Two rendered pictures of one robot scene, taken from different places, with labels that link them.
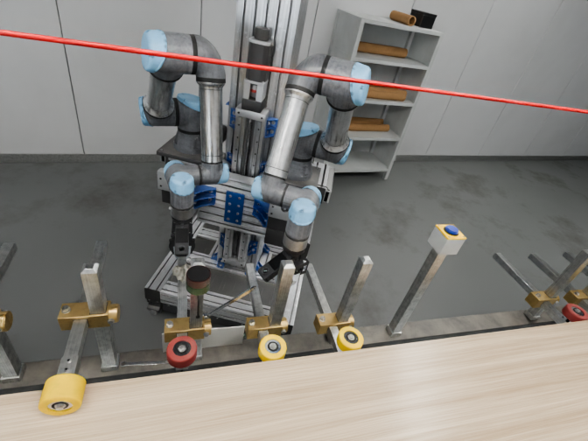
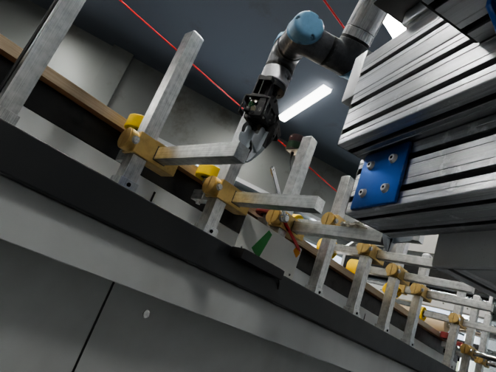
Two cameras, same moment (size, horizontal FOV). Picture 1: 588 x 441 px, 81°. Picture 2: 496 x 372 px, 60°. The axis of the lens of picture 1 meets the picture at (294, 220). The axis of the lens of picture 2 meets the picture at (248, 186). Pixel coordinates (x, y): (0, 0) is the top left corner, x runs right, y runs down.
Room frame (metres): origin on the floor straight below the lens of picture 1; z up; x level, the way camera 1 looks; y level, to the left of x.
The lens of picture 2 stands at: (1.76, -0.30, 0.53)
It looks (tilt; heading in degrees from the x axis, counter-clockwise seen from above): 17 degrees up; 161
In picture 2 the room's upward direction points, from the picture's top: 21 degrees clockwise
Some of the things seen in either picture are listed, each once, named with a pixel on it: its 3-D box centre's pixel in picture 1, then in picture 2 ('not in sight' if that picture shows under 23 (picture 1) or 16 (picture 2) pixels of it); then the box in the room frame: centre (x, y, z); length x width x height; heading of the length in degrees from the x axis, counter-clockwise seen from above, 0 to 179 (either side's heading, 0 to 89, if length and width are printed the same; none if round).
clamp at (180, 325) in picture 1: (188, 329); (285, 224); (0.63, 0.24, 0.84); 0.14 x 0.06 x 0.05; 112
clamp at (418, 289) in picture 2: not in sight; (421, 292); (0.26, 1.17, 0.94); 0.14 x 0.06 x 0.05; 112
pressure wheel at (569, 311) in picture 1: (569, 318); not in sight; (1.07, -1.18, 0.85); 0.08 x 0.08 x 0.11
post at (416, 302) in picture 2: not in sight; (415, 305); (0.27, 1.15, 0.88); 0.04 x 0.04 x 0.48; 22
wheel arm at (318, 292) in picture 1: (323, 308); (171, 156); (0.88, -0.18, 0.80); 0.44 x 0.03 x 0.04; 22
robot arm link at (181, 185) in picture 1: (181, 190); not in sight; (0.94, 0.39, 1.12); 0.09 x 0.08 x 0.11; 33
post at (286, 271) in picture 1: (276, 315); (228, 173); (0.74, -0.01, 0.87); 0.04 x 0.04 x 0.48; 22
